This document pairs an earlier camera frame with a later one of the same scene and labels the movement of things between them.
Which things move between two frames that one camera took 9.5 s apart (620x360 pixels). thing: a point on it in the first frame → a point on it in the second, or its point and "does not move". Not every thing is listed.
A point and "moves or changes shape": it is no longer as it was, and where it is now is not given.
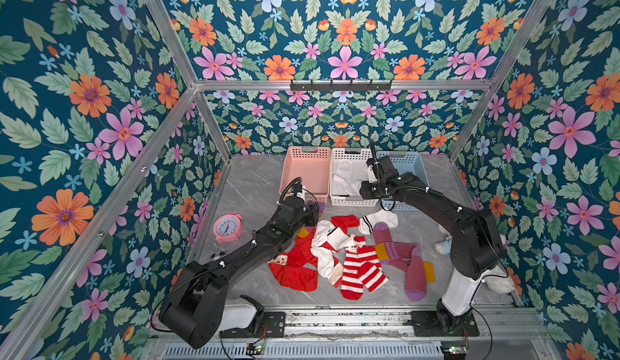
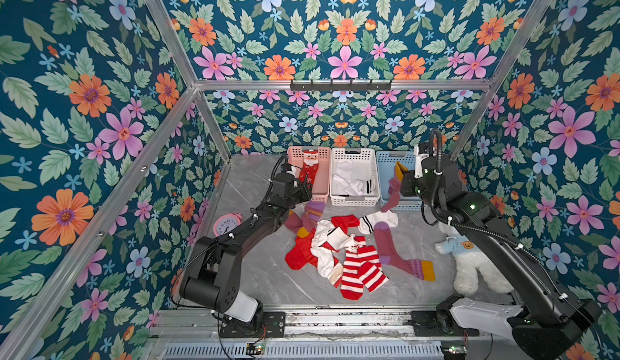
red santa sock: (291, 273) → (309, 168)
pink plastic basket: (312, 165) does not move
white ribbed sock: (324, 232) does not move
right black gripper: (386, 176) → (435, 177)
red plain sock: (300, 252) does not move
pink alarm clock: (228, 228) does not move
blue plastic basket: (404, 162) does not move
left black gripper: (312, 215) → (305, 194)
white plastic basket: (348, 170) does not move
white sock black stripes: (366, 223) moves or changes shape
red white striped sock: (352, 286) does not move
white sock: (343, 182) does not move
